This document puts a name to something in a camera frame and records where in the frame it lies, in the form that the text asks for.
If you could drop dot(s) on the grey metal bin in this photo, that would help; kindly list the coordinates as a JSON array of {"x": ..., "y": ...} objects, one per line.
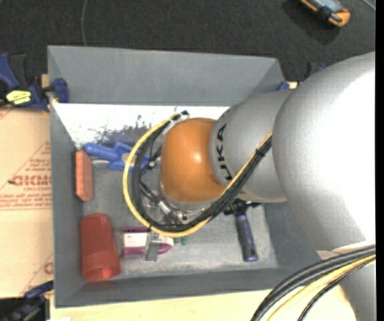
[{"x": 165, "y": 79}]

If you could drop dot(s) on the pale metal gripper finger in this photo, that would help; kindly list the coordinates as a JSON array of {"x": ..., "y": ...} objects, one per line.
[
  {"x": 152, "y": 252},
  {"x": 152, "y": 236}
]

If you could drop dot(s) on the red plastic cup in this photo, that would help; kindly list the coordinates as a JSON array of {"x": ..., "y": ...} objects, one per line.
[{"x": 98, "y": 246}]

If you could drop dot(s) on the purple and black tool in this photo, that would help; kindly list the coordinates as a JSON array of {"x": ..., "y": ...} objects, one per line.
[{"x": 246, "y": 239}]

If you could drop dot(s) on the black cylinder on white bracket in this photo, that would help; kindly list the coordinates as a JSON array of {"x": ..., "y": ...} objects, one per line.
[{"x": 235, "y": 208}]

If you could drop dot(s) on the red-brown flat block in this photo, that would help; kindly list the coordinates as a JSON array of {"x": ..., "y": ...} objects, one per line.
[{"x": 83, "y": 176}]

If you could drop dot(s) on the brown cardboard board red print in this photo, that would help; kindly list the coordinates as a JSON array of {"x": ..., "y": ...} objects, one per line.
[{"x": 18, "y": 212}]

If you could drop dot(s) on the blue spray bottle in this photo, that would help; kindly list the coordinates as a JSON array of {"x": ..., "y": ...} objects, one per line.
[{"x": 106, "y": 153}]

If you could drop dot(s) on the purple and white packet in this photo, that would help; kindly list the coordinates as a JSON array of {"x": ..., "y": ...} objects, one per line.
[{"x": 134, "y": 241}]

